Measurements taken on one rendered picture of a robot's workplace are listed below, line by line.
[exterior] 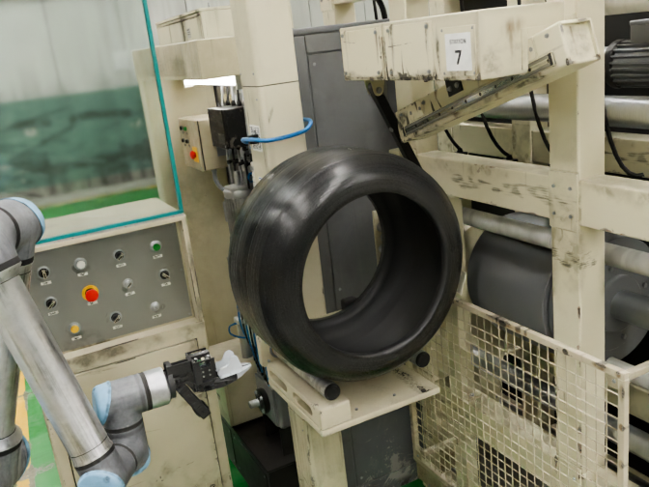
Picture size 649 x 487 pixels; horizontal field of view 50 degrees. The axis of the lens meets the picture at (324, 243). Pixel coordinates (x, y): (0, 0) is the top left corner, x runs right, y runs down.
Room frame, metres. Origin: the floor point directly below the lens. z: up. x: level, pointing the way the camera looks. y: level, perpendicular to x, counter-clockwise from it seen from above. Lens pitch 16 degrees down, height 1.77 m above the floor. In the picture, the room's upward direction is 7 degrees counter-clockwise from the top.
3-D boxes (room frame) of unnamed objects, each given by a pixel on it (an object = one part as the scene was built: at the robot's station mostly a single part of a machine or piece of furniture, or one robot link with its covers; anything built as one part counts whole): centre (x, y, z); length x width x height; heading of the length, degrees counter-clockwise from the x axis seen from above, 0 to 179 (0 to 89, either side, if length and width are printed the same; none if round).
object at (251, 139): (2.04, 0.10, 1.52); 0.19 x 0.19 x 0.06; 25
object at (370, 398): (1.82, -0.03, 0.80); 0.37 x 0.36 x 0.02; 115
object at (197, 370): (1.53, 0.36, 1.03); 0.12 x 0.08 x 0.09; 115
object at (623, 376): (1.75, -0.42, 0.65); 0.90 x 0.02 x 0.70; 25
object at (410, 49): (1.83, -0.35, 1.71); 0.61 x 0.25 x 0.15; 25
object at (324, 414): (1.76, 0.10, 0.84); 0.36 x 0.09 x 0.06; 25
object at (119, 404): (1.46, 0.51, 1.02); 0.12 x 0.09 x 0.10; 115
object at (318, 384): (1.76, 0.10, 0.90); 0.35 x 0.05 x 0.05; 25
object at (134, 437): (1.44, 0.51, 0.91); 0.12 x 0.09 x 0.12; 175
